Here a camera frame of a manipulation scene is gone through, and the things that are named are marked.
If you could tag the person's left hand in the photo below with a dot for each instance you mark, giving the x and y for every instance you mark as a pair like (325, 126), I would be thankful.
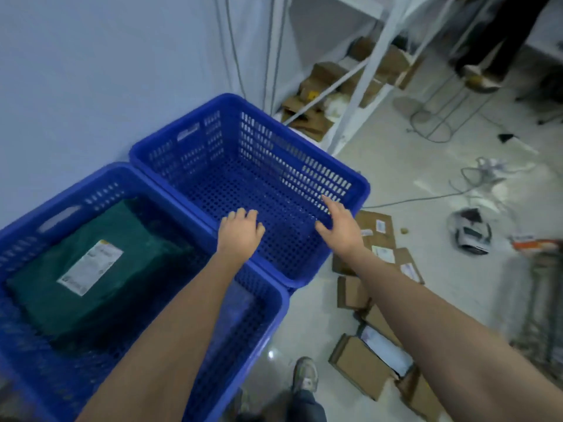
(239, 232)

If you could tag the person's right hand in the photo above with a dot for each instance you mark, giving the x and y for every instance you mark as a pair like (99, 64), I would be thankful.
(343, 232)

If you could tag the large cardboard box three labels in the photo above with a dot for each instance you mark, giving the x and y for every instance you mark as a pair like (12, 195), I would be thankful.
(378, 235)

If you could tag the blue plastic crate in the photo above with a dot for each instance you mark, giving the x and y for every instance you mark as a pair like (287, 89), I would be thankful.
(26, 369)
(246, 171)

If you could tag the pile of small parcels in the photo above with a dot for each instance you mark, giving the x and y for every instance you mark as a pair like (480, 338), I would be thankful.
(352, 294)

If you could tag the small brown box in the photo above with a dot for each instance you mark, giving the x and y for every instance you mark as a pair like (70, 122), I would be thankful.
(360, 369)

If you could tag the green poly mailer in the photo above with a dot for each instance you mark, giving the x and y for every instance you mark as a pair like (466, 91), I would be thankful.
(53, 298)

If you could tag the person's left forearm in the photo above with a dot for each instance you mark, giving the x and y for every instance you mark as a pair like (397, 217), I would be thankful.
(167, 347)

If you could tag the person's right forearm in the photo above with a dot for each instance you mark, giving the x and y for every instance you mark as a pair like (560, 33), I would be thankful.
(440, 338)

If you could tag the person's right grey shoe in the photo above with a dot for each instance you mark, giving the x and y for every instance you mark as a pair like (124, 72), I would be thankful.
(305, 375)

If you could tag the person's right leg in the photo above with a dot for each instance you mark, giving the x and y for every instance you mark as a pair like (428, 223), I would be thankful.
(308, 406)

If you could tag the heap of torn brown cartons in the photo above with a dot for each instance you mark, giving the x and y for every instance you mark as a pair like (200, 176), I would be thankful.
(308, 123)

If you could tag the white grey device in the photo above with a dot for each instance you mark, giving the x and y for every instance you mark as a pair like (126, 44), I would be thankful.
(470, 232)

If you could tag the white metal shelf rack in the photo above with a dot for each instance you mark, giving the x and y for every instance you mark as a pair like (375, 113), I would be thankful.
(367, 83)

